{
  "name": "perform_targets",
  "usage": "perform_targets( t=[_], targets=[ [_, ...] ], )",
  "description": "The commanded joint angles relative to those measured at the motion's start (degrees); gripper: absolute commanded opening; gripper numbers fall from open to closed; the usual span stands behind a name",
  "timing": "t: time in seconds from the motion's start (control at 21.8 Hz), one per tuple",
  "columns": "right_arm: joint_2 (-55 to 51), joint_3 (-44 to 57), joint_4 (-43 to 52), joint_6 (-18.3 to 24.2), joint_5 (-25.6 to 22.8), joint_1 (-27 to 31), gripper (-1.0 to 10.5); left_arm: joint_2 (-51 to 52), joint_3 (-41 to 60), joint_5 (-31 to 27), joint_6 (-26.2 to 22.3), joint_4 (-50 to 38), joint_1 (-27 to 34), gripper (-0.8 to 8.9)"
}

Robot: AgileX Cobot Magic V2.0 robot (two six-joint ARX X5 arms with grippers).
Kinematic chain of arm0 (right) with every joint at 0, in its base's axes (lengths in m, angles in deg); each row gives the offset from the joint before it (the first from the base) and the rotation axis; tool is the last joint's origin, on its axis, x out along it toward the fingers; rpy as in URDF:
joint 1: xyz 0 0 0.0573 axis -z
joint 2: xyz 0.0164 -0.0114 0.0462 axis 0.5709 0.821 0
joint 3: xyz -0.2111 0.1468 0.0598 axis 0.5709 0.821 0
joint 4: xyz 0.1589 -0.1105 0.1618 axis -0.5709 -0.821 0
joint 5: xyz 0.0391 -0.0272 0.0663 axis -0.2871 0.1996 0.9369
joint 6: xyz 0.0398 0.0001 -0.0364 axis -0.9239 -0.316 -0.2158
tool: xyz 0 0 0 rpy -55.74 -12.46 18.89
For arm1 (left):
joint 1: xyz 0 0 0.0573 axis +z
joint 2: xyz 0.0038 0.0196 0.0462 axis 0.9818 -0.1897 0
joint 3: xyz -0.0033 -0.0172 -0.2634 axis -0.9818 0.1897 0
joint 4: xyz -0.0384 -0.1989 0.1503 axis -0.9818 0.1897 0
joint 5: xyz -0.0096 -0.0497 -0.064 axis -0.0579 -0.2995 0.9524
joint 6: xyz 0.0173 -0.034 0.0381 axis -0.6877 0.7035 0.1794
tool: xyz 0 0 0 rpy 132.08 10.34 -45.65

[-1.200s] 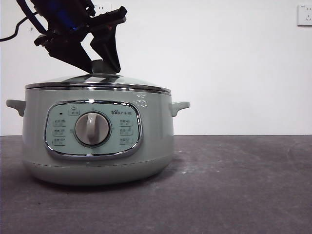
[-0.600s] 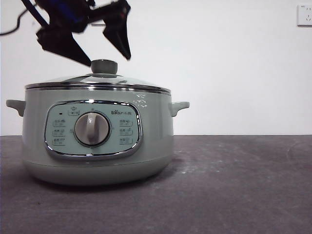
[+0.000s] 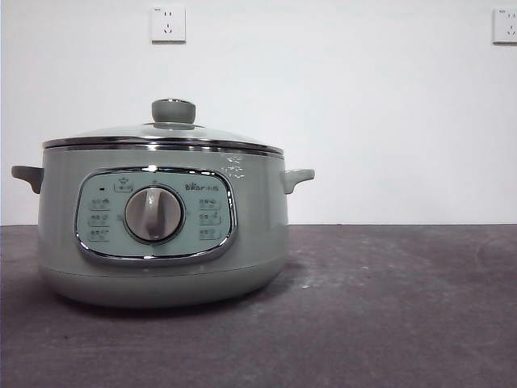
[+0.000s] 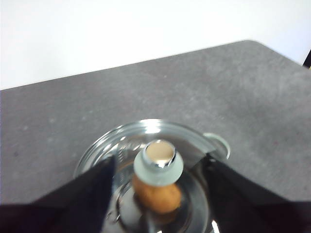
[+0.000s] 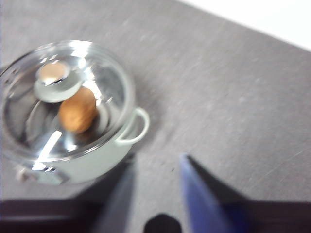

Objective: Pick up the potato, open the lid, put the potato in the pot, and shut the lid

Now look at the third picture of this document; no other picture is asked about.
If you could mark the sage green electric cooking pot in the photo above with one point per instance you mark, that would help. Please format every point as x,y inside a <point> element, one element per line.
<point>258,210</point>

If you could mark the white wall socket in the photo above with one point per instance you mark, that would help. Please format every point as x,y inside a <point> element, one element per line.
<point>505,26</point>
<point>168,24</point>

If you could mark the glass lid with green knob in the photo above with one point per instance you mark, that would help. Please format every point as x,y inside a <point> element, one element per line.
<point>173,111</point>

